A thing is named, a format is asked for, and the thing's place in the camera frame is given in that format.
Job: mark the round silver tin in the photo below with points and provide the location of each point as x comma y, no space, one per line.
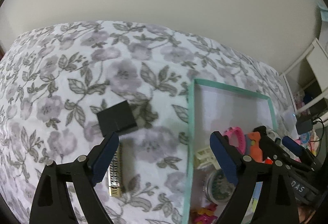
217,185

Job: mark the pink toy figure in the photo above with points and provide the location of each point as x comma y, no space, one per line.
203,216

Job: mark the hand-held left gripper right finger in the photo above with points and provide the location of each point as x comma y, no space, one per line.
225,160

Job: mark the floral printed blanket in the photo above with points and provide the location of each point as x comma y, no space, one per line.
64,73

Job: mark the round patterned tin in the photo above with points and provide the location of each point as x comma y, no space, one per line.
305,138

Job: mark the black power adapter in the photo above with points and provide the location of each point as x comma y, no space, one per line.
304,125

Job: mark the pink toy watch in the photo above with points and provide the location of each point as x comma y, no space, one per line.
238,138

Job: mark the teal-rimmed white tray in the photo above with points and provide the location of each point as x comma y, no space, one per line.
230,108

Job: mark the white plastic box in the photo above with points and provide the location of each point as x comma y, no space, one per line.
289,121

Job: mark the cream hair clip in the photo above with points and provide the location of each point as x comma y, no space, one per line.
203,157

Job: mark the black plug charger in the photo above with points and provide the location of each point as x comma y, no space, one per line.
117,119

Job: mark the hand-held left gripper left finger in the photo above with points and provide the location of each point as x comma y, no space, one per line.
105,160

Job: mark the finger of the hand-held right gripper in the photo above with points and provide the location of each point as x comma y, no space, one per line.
293,146
269,144

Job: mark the teal fabric item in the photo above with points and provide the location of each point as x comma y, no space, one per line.
324,14

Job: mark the white cap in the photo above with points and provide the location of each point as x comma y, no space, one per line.
274,135

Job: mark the gold patterned lighter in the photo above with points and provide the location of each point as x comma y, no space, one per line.
116,175

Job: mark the white shelf rack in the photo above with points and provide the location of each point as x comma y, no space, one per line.
311,65

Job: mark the orange and blue toy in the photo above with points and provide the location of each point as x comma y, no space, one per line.
253,148

